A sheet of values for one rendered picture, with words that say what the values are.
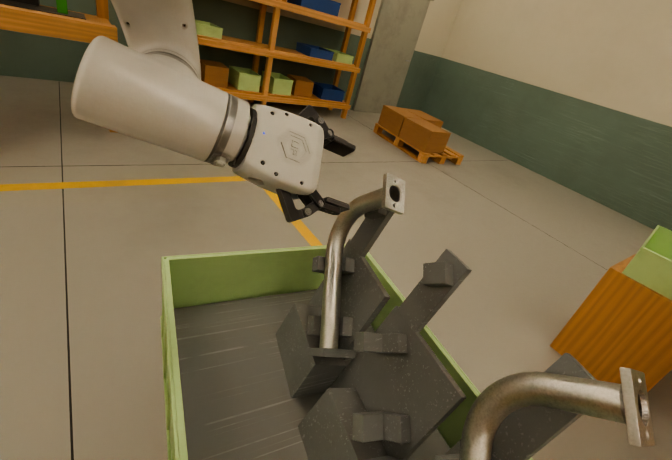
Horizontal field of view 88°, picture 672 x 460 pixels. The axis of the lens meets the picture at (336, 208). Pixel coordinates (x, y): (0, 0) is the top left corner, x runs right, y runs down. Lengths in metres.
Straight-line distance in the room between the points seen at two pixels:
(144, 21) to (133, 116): 0.12
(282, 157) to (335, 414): 0.36
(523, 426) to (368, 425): 0.18
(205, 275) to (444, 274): 0.44
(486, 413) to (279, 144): 0.37
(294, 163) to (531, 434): 0.39
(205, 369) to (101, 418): 1.01
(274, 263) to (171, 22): 0.46
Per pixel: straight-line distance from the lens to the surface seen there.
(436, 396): 0.51
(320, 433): 0.58
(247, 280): 0.75
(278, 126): 0.44
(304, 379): 0.61
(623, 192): 6.42
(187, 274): 0.71
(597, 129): 6.52
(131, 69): 0.40
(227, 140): 0.40
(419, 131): 5.00
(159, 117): 0.40
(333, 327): 0.58
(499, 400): 0.44
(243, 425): 0.62
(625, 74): 6.54
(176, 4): 0.46
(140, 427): 1.60
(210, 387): 0.65
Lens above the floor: 1.39
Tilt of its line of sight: 27 degrees down
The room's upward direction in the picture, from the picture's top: 16 degrees clockwise
